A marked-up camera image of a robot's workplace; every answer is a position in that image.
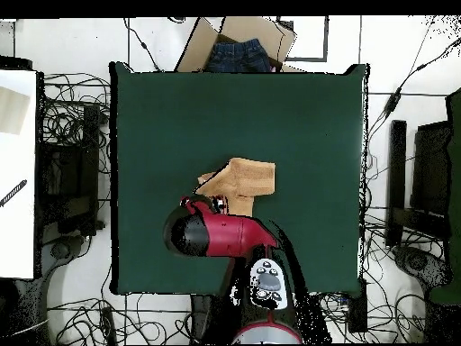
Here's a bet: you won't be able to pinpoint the tan terry towel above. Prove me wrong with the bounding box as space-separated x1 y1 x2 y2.
194 157 276 217

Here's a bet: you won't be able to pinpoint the dark green table cloth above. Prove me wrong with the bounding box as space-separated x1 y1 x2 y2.
109 61 369 296

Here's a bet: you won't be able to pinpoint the black equipment rack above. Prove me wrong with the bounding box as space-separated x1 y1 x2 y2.
37 104 102 239

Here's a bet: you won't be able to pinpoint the black power strip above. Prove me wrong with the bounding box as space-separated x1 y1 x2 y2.
100 305 117 345

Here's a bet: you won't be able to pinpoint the blue denim jeans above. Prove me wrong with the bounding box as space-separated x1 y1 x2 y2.
204 38 273 73

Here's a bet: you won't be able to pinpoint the white side table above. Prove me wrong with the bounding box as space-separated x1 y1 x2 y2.
0 68 38 279

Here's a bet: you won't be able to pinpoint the black ribbed tool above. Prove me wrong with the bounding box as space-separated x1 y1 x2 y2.
0 178 28 208

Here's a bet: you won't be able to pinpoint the brown cardboard box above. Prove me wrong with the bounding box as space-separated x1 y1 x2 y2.
175 15 298 73

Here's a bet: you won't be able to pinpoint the small black box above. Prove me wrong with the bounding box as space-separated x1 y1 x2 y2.
347 280 368 332

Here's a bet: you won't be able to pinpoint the beige block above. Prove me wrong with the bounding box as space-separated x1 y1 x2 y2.
0 86 31 136

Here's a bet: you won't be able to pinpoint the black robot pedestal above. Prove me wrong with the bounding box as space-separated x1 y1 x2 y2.
189 293 235 345

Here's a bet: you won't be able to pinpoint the tangle of black cables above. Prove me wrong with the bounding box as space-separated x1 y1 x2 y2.
41 71 111 174

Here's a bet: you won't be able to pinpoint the thin black cable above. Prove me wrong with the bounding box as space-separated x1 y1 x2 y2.
122 17 161 72

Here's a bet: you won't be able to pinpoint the black upright post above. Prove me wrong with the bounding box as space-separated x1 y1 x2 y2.
385 119 408 250

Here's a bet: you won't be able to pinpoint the black square floor frame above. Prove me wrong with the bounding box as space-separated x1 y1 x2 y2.
276 15 330 63

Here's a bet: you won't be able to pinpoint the black cable with inline adapter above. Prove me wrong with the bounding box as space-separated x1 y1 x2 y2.
366 35 461 145

